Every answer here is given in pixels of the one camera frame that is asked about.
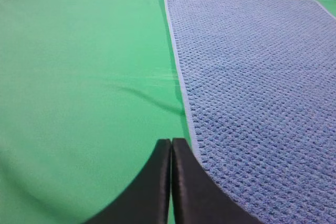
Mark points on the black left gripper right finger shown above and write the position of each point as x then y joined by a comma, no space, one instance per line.
196,198

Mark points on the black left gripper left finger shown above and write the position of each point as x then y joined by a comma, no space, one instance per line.
147,198

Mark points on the blue waffle towel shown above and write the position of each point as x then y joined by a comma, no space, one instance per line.
258,84

